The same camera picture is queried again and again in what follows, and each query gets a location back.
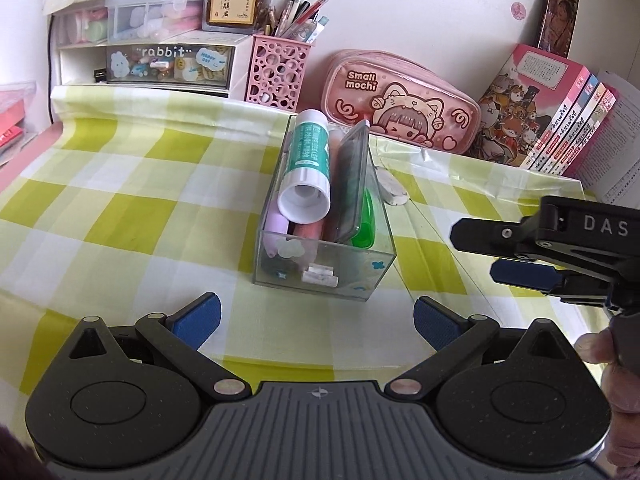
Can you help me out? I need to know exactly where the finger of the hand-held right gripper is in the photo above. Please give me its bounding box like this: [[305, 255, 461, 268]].
[[490, 259, 566, 293], [450, 217, 538, 258]]

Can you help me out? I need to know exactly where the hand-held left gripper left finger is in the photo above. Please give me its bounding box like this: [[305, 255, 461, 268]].
[[65, 291, 252, 401]]

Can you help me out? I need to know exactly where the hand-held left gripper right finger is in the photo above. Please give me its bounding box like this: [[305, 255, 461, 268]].
[[384, 296, 576, 396]]

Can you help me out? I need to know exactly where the clear plastic organizer box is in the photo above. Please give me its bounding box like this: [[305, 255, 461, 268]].
[[252, 115, 397, 302]]

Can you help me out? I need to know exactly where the thick purple pen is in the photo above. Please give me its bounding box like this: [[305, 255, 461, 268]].
[[265, 210, 292, 259]]

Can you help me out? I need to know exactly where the pale pink highlighter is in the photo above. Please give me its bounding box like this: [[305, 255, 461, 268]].
[[292, 220, 326, 261]]

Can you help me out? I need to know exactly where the green white glue stick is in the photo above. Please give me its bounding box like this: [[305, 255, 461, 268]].
[[277, 109, 332, 224]]

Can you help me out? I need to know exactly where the person's right hand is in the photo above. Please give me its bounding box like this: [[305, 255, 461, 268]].
[[574, 329, 640, 480]]

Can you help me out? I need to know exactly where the white eraser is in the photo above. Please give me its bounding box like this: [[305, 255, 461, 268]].
[[374, 169, 409, 206]]

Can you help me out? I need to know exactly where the open text book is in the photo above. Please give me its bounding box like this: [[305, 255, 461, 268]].
[[572, 70, 640, 206]]

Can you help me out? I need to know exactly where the green checkered tablecloth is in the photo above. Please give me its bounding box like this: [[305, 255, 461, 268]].
[[0, 85, 640, 441]]

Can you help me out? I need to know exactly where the pink boxed book set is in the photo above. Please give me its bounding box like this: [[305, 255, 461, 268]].
[[467, 44, 621, 178]]

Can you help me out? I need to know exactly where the pink cartoon pencil case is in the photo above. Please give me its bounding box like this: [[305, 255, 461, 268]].
[[321, 49, 483, 153]]

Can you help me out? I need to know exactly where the white drawer organizer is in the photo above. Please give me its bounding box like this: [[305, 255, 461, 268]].
[[52, 29, 256, 98]]

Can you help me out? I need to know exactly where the pink perforated pen holder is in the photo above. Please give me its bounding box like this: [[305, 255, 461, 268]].
[[245, 34, 312, 112]]

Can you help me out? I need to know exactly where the clear storage bin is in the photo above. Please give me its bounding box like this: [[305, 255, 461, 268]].
[[0, 82, 40, 168]]

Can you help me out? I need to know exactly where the bunch of pens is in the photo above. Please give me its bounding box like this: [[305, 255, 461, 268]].
[[270, 0, 337, 43]]

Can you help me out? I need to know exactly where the clear drawer unit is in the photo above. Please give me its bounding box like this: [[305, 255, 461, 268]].
[[52, 0, 208, 48]]

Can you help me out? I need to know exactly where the glass vase with label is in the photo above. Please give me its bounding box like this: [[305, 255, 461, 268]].
[[202, 0, 277, 36]]

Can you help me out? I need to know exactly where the thin black cable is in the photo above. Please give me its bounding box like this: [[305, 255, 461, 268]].
[[47, 15, 56, 126]]

